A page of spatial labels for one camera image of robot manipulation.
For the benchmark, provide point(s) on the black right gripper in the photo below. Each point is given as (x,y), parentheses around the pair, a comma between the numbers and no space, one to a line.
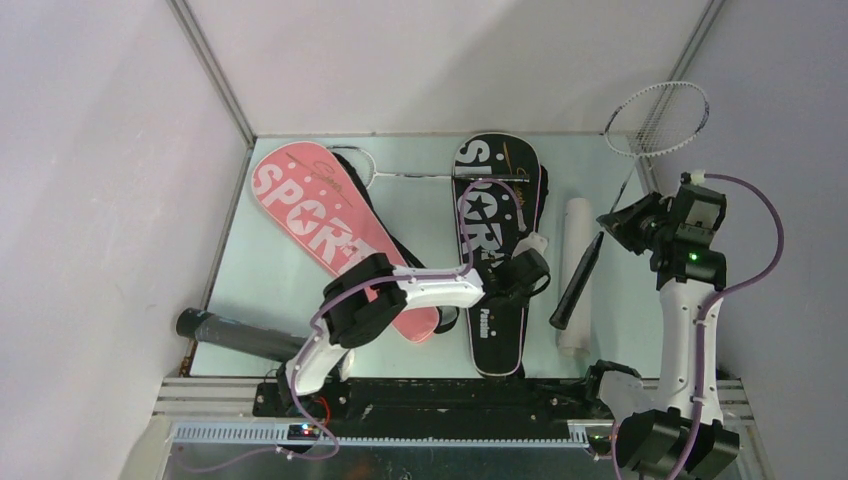
(621,223)

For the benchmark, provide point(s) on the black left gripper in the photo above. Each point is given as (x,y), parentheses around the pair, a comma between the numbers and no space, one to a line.
(526,293)

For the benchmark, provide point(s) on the white shuttlecock tube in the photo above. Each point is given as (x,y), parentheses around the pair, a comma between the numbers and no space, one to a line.
(575,340)

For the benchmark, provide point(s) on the black racket cover bag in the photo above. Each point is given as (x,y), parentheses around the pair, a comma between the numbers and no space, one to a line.
(500,188)

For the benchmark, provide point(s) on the white black racket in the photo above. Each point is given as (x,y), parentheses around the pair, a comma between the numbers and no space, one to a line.
(653,122)

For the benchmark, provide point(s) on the pink racket cover bag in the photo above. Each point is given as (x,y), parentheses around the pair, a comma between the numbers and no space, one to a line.
(319,199)

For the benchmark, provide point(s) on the black shuttlecock tube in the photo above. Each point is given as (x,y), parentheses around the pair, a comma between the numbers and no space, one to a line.
(238,334)

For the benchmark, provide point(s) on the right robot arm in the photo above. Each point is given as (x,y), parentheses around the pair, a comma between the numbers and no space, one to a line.
(678,430)

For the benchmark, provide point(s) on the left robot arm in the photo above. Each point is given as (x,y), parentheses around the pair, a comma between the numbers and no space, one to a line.
(363,302)

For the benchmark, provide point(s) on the white racket under pink racket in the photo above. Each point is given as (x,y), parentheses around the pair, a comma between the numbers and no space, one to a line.
(374,172)

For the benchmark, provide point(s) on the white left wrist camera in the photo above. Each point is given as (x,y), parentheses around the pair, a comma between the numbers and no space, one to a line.
(533,241)

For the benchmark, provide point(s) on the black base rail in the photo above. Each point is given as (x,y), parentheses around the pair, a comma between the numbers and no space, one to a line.
(509,409)

